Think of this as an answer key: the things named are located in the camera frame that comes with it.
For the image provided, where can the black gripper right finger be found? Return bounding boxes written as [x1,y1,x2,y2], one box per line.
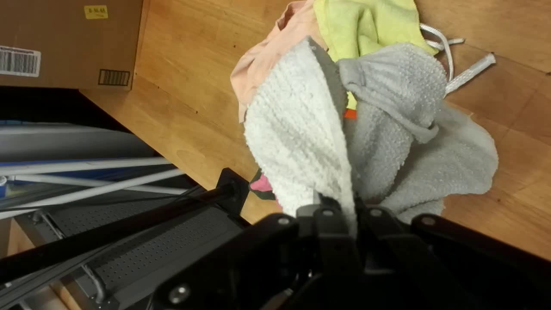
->
[355,200,551,310]

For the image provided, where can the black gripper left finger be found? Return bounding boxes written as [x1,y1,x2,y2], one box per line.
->
[151,196,367,310]

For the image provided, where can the white towel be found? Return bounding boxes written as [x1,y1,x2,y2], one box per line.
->
[244,40,500,226]

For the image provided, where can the pale pink cloth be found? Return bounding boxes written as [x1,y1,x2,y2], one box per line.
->
[230,0,330,126]

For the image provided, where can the yellow towel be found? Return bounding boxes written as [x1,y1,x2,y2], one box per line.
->
[312,0,438,110]

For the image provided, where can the black perforated panel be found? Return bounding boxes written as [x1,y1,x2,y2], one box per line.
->
[85,203,247,298]

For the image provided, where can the cardboard box with shipping label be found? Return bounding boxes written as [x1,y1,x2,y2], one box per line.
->
[0,0,145,91]

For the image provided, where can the thin white cord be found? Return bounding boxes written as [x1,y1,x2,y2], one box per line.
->
[419,23,467,83]

